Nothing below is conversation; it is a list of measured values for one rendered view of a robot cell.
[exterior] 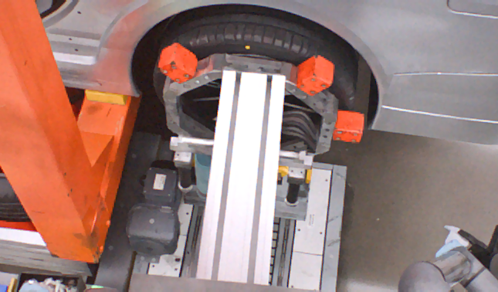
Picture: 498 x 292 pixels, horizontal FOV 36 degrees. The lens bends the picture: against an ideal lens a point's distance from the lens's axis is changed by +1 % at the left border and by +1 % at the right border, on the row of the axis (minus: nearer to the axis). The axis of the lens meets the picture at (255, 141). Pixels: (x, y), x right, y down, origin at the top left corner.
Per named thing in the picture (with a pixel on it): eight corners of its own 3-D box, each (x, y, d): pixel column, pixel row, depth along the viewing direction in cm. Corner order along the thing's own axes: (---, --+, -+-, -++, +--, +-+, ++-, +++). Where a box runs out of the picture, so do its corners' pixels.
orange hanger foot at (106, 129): (143, 93, 285) (133, 37, 254) (111, 221, 259) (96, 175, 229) (99, 87, 285) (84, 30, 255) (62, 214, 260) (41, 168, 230)
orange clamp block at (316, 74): (314, 76, 227) (334, 63, 220) (311, 97, 223) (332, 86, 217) (296, 65, 224) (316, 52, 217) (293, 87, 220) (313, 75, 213)
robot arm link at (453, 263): (368, 291, 162) (433, 259, 204) (405, 331, 158) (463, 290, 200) (404, 254, 158) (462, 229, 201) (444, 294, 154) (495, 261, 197)
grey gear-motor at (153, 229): (197, 178, 317) (194, 137, 286) (177, 274, 297) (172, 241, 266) (154, 172, 318) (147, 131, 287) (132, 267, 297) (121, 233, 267)
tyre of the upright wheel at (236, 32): (150, -33, 232) (179, 87, 289) (134, 28, 221) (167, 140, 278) (368, -16, 225) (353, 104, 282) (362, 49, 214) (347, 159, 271)
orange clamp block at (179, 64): (199, 56, 227) (177, 41, 222) (194, 78, 223) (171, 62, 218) (184, 64, 232) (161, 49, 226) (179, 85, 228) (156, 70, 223)
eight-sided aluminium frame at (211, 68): (325, 157, 268) (347, 69, 220) (323, 173, 264) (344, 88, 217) (173, 135, 270) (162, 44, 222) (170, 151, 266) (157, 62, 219)
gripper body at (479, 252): (452, 256, 213) (479, 268, 202) (472, 235, 215) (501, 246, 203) (466, 276, 215) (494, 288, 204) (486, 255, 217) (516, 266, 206)
